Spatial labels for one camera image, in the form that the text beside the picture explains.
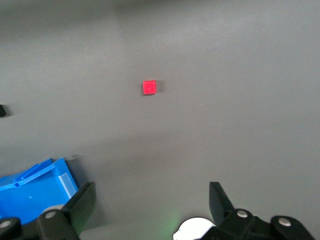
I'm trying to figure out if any blue plastic bin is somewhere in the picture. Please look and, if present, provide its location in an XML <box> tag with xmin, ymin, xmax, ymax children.
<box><xmin>0</xmin><ymin>157</ymin><xmax>81</xmax><ymax>226</ymax></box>

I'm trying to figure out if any red cube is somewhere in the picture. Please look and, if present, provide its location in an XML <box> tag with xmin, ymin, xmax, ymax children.
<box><xmin>142</xmin><ymin>79</ymin><xmax>157</xmax><ymax>96</ymax></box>

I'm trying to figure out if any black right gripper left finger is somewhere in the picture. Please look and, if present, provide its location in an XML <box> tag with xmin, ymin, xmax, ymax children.
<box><xmin>0</xmin><ymin>181</ymin><xmax>97</xmax><ymax>240</ymax></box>

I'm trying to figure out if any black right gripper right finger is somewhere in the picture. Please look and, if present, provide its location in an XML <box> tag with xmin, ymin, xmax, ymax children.
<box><xmin>199</xmin><ymin>181</ymin><xmax>316</xmax><ymax>240</ymax></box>

